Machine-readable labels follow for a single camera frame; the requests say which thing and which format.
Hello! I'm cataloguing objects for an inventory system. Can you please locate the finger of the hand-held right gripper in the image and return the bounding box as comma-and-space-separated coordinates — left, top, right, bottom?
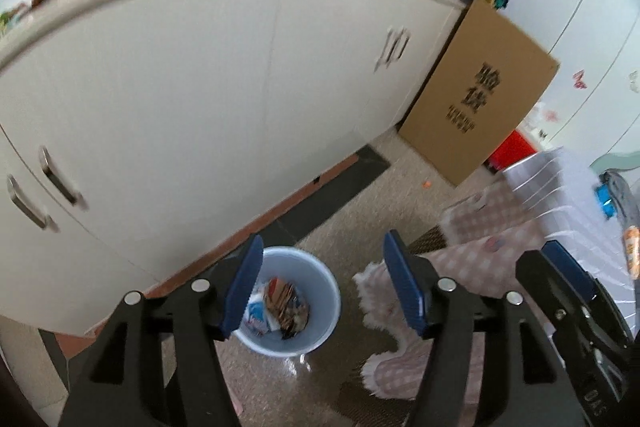
516, 249, 576, 328
542, 239, 608, 308

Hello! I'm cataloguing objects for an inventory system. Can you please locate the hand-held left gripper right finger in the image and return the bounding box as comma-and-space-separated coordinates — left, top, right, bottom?
382, 230, 588, 427

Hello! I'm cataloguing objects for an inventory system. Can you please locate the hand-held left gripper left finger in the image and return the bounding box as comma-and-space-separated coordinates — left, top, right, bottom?
57, 234, 265, 427

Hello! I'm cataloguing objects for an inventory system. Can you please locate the blue white wrapper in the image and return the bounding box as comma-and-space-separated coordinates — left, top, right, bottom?
245, 294, 273, 335

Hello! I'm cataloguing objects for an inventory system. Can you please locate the striped brown wrapper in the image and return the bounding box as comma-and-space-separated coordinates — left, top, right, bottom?
265, 277, 310, 340

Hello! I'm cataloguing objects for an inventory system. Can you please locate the light blue plastic bin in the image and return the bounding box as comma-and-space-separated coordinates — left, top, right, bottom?
232, 246, 342, 355

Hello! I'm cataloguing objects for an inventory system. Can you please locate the orange snack bag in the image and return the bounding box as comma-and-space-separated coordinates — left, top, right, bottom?
622, 227, 640, 280

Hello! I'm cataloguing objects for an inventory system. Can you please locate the pink checked floor mat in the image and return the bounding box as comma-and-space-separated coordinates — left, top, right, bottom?
352, 227, 551, 403
440, 184, 548, 248

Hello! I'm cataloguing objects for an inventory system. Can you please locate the small blue plastic wrapper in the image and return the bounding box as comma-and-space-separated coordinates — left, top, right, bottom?
595, 184, 619, 220

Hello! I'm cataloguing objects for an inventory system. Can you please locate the white teal headboard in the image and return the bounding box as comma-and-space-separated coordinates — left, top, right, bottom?
589, 151, 640, 176

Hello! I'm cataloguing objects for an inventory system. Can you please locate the dark floor mat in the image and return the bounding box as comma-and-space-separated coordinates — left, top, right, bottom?
277, 144, 391, 244

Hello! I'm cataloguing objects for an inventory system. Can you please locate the red plastic container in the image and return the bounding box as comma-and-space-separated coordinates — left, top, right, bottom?
487, 130, 539, 171

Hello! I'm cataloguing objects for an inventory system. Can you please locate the white cabinet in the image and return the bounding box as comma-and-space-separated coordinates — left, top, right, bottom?
0, 0, 468, 338

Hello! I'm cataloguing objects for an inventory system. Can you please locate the large brown cardboard box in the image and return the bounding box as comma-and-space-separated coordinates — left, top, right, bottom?
397, 0, 561, 186

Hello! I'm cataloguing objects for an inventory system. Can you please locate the white wardrobe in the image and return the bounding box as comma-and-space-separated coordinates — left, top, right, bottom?
500, 0, 640, 160

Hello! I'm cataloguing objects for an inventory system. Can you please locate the silver cabinet handle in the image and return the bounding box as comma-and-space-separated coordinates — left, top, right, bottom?
394, 27, 412, 61
39, 146, 85, 208
375, 32, 397, 71
6, 174, 52, 231

